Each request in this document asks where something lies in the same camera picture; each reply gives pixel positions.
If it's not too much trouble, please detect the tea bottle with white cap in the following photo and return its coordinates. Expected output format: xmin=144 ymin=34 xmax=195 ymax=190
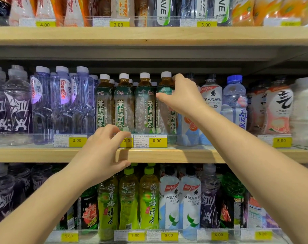
xmin=155 ymin=71 xmax=178 ymax=145

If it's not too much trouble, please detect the dark green ribbed bottle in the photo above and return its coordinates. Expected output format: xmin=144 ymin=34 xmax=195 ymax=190
xmin=219 ymin=172 xmax=247 ymax=229

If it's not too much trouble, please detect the person's right hand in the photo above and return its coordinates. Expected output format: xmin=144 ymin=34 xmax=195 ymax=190
xmin=156 ymin=73 xmax=208 ymax=118

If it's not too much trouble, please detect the person's left forearm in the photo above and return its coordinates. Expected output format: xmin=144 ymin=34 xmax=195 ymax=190
xmin=0 ymin=170 xmax=100 ymax=244

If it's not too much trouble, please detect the yellow and white price tag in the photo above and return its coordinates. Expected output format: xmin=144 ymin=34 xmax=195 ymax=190
xmin=180 ymin=18 xmax=218 ymax=28
xmin=113 ymin=230 xmax=146 ymax=242
xmin=120 ymin=135 xmax=134 ymax=148
xmin=19 ymin=18 xmax=57 ymax=28
xmin=147 ymin=229 xmax=179 ymax=242
xmin=45 ymin=230 xmax=80 ymax=243
xmin=196 ymin=229 xmax=229 ymax=241
xmin=133 ymin=135 xmax=168 ymax=148
xmin=240 ymin=229 xmax=273 ymax=241
xmin=53 ymin=134 xmax=88 ymax=148
xmin=257 ymin=134 xmax=293 ymax=148
xmin=263 ymin=17 xmax=302 ymax=27
xmin=92 ymin=17 xmax=130 ymax=28

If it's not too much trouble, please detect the clear bottle with blue cap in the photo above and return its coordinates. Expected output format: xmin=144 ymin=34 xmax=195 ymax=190
xmin=221 ymin=75 xmax=248 ymax=131

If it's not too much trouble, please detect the green plum tea bottle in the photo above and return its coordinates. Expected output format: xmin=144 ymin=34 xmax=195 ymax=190
xmin=119 ymin=167 xmax=140 ymax=230
xmin=139 ymin=166 xmax=160 ymax=230
xmin=98 ymin=175 xmax=119 ymax=241

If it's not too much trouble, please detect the orange-white label tea bottle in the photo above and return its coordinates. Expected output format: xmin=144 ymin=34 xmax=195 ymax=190
xmin=111 ymin=0 xmax=135 ymax=19

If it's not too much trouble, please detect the person's left hand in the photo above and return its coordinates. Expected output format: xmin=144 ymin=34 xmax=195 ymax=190
xmin=64 ymin=124 xmax=132 ymax=189

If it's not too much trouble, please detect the pink drink bottle dark cap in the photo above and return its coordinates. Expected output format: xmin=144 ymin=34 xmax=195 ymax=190
xmin=247 ymin=81 xmax=269 ymax=135

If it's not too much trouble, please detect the colourful label drink bottle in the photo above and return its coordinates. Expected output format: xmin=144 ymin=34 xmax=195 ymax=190
xmin=244 ymin=192 xmax=280 ymax=229

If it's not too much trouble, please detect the orange juice bottle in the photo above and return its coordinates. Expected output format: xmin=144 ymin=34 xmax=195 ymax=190
xmin=254 ymin=0 xmax=280 ymax=26
xmin=278 ymin=0 xmax=308 ymax=21
xmin=231 ymin=0 xmax=256 ymax=27

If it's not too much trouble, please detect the black bottle red green label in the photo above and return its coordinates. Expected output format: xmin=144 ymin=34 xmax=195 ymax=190
xmin=56 ymin=204 xmax=76 ymax=230
xmin=76 ymin=186 xmax=100 ymax=230

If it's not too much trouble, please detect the white-label sports drink black cap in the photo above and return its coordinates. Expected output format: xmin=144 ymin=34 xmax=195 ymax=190
xmin=159 ymin=166 xmax=181 ymax=230
xmin=199 ymin=73 xmax=223 ymax=147
xmin=179 ymin=167 xmax=202 ymax=241

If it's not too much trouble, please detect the clear plastic shelf guard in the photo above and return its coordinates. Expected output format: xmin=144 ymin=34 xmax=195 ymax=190
xmin=45 ymin=228 xmax=292 ymax=244
xmin=0 ymin=132 xmax=54 ymax=147

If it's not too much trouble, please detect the brown orange-label tea bottle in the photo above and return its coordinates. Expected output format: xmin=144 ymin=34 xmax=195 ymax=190
xmin=134 ymin=0 xmax=150 ymax=27

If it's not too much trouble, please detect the row of green-label tea bottles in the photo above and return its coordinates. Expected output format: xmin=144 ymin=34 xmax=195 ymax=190
xmin=95 ymin=73 xmax=158 ymax=137

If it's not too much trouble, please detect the white milky drink bottle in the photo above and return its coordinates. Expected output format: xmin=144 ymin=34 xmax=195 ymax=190
xmin=289 ymin=77 xmax=308 ymax=148

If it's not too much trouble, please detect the row of clear water bottles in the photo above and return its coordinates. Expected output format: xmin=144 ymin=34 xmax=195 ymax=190
xmin=30 ymin=66 xmax=99 ymax=145

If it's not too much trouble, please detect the wooden shelf board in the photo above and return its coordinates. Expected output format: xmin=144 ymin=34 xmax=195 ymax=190
xmin=0 ymin=145 xmax=308 ymax=164
xmin=0 ymin=26 xmax=308 ymax=46

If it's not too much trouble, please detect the pink-label bottle black brush print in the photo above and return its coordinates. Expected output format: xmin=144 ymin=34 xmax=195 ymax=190
xmin=264 ymin=77 xmax=295 ymax=135

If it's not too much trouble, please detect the light blue orange-fruit drink bottle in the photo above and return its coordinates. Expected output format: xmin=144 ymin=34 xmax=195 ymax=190
xmin=176 ymin=73 xmax=201 ymax=147

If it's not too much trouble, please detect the clear bottle white green label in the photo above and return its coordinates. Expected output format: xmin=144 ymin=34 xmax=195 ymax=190
xmin=214 ymin=0 xmax=233 ymax=26
xmin=149 ymin=0 xmax=181 ymax=27
xmin=181 ymin=0 xmax=216 ymax=20

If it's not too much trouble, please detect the person's right forearm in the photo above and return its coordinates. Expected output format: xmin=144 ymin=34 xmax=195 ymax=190
xmin=192 ymin=104 xmax=308 ymax=244

